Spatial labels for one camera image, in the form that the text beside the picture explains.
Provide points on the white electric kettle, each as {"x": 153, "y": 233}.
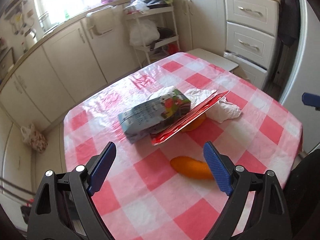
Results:
{"x": 30, "y": 38}

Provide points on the yellow red snack bag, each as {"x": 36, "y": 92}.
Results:
{"x": 173, "y": 129}

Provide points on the white rolling shelf cart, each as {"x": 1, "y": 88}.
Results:
{"x": 164, "y": 18}

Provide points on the blue milk carton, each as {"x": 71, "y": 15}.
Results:
{"x": 162, "y": 109}

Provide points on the white refrigerator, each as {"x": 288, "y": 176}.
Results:
{"x": 304, "y": 77}

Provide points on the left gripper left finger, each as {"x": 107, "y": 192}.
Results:
{"x": 49, "y": 216}

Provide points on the hanging white bin on cabinet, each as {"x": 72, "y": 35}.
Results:
{"x": 101, "y": 21}

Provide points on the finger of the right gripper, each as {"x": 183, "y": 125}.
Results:
{"x": 311, "y": 100}

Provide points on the white step stool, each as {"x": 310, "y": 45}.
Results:
{"x": 214, "y": 59}

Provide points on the floral shopping bag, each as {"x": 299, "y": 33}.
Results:
{"x": 32, "y": 137}

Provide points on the white plastic bag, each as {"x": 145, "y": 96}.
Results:
{"x": 143, "y": 33}

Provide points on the curled orange peel piece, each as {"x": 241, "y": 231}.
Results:
{"x": 195, "y": 124}

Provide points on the white drawer cabinet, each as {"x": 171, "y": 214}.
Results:
{"x": 251, "y": 38}

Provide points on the long orange peel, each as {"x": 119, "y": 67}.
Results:
{"x": 191, "y": 168}

